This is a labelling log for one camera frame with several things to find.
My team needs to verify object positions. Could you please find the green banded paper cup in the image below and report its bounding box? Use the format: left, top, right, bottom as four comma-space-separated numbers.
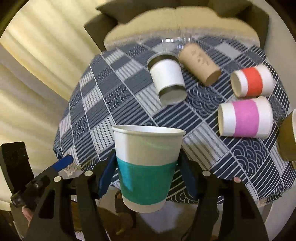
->
112, 126, 186, 213

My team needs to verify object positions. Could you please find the pink banded paper cup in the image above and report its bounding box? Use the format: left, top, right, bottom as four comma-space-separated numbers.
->
218, 96, 273, 138

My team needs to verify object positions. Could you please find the red banded paper cup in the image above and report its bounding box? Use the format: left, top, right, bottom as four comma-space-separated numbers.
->
230, 64, 275, 98

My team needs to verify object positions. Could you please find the black banded white paper cup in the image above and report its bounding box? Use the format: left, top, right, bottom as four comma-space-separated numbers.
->
147, 52, 187, 105

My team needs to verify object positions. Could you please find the brown kraft paper cup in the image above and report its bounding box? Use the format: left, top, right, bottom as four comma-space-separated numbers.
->
178, 42, 221, 86

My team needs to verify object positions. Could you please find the clear plastic cup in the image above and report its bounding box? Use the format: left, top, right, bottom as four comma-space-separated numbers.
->
152, 36, 194, 54

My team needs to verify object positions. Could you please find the navy patterned tablecloth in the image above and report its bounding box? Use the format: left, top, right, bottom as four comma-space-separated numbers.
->
53, 36, 295, 204

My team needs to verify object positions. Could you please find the beige curtain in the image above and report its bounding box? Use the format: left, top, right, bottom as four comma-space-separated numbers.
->
1, 1, 102, 174

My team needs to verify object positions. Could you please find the cream knitted cushion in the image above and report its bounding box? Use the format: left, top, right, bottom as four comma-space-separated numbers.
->
103, 6, 260, 50

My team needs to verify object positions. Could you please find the brown handled mug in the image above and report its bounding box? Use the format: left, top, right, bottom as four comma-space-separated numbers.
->
277, 109, 296, 161

